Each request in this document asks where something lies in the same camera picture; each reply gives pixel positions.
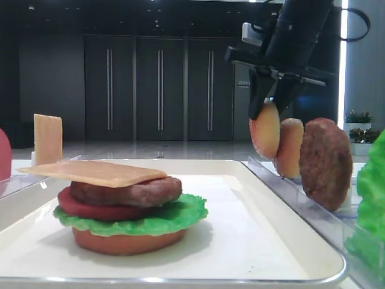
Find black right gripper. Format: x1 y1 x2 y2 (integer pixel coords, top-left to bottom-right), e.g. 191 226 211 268
225 1 333 119

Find bun with sesame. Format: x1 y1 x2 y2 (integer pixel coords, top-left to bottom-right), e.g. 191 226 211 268
249 99 280 160

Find upright brown meat patty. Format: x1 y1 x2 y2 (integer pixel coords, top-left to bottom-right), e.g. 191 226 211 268
299 117 353 211

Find flat green lettuce leaf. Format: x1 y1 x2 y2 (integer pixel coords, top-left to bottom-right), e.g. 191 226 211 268
53 194 208 237

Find flat brown meat patty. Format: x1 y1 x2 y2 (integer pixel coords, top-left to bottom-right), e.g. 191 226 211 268
70 176 182 208

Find upright green lettuce leaf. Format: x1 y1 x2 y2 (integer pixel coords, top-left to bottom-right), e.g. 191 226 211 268
345 132 384 277

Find flat orange cheese slice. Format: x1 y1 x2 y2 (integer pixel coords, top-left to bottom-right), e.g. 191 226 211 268
17 160 168 188

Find upright orange cheese slice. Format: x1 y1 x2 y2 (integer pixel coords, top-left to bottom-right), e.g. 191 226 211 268
34 114 63 166

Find flat red tomato slice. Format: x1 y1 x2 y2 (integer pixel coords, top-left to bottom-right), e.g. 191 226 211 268
58 187 152 222

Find upright red tomato slice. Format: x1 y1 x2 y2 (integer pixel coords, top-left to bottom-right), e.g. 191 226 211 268
0 129 12 181

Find upright bun half right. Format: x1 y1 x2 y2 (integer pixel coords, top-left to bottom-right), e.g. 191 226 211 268
273 118 304 179

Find potted plants on ledge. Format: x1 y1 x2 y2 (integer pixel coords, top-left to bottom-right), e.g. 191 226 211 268
343 110 380 156

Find clear holder under patty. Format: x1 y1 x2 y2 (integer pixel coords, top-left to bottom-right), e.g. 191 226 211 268
333 196 360 220

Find white rectangular metal tray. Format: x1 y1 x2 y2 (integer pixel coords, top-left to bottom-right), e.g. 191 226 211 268
1 160 348 288

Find bottom bun under stack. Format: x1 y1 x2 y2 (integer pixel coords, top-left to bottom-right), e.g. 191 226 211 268
72 228 186 256

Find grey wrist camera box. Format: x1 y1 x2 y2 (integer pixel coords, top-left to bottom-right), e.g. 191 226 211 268
241 22 270 47

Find black cable loop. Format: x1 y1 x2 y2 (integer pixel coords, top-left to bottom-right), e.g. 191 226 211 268
339 5 371 42

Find right clear acrylic rail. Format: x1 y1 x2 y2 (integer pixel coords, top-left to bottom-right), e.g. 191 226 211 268
241 155 385 284

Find clear acrylic rail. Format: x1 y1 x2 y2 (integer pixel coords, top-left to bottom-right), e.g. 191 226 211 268
0 154 82 208
241 155 385 284

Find left clear acrylic rail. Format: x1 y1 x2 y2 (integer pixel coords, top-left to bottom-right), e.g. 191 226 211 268
0 154 82 208

